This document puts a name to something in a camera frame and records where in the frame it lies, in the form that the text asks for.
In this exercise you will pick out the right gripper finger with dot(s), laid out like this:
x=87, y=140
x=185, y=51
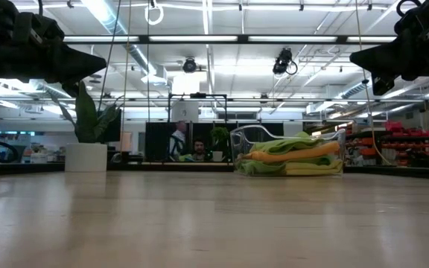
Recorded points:
x=382, y=83
x=382, y=59

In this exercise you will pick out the yellow microfiber towel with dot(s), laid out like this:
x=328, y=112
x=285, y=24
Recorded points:
x=311, y=169

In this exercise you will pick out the lime microfiber towel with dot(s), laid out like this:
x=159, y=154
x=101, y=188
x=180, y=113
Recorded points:
x=285, y=143

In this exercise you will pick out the orange microfiber towel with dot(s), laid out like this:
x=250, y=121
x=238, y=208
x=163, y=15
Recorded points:
x=292, y=154

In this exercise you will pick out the green microfiber towel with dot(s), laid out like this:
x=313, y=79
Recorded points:
x=259, y=167

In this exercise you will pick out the clear plastic bin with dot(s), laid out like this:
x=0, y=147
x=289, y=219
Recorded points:
x=238, y=143

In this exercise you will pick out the green snake plant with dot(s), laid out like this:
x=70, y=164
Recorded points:
x=86, y=115

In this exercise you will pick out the storage shelf with red bins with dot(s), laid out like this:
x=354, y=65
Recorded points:
x=404, y=145

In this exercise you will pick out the white plant pot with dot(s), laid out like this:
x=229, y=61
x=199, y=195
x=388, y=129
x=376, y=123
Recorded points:
x=86, y=158

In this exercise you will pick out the white box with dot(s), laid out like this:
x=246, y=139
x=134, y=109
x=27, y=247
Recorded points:
x=184, y=111

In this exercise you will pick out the overhead light bar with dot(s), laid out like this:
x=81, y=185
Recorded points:
x=192, y=38

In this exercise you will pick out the person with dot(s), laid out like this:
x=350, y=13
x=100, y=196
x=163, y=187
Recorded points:
x=179, y=141
x=199, y=149

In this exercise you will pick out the small green bush plant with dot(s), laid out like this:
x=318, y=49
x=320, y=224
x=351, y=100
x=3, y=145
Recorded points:
x=220, y=136

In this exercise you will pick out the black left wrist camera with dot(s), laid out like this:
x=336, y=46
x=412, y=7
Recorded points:
x=39, y=26

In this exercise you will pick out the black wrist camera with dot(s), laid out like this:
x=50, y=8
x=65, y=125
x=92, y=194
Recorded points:
x=39, y=26
x=415, y=18

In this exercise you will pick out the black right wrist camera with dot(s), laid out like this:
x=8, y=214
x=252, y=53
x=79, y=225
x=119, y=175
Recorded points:
x=415, y=18

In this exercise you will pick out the black ceiling-mounted camera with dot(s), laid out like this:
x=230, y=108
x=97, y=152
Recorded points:
x=189, y=66
x=283, y=59

